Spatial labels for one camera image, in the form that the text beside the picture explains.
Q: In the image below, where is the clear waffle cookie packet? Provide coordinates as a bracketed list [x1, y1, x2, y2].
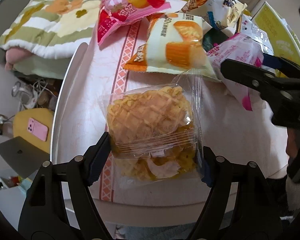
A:
[99, 69, 205, 188]

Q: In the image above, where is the green cardboard box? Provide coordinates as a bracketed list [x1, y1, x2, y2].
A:
[252, 2, 300, 66]

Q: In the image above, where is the orange cream cake snack bag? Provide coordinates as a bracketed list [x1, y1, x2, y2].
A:
[124, 12, 218, 81]

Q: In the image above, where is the dark green snack packet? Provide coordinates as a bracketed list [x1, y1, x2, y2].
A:
[202, 28, 228, 52]

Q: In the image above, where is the grey laptop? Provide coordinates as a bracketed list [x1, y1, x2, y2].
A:
[0, 137, 50, 178]

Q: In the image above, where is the white pink snack packet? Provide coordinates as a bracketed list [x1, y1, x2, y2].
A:
[206, 32, 268, 112]

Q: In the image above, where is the pink smartphone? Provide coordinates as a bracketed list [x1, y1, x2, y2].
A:
[27, 118, 49, 141]

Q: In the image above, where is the white orange snack bag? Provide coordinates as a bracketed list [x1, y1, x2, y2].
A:
[180, 0, 247, 30]

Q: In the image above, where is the pink pillow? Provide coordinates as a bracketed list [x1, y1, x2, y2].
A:
[5, 47, 33, 70]

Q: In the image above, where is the pink yellow snack bag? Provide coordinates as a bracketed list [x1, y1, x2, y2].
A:
[97, 0, 171, 45]

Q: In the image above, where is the white silver chip bag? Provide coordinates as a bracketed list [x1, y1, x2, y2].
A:
[236, 14, 274, 55]

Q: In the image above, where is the floral striped green blanket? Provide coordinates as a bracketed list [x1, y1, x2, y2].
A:
[0, 0, 225, 80]

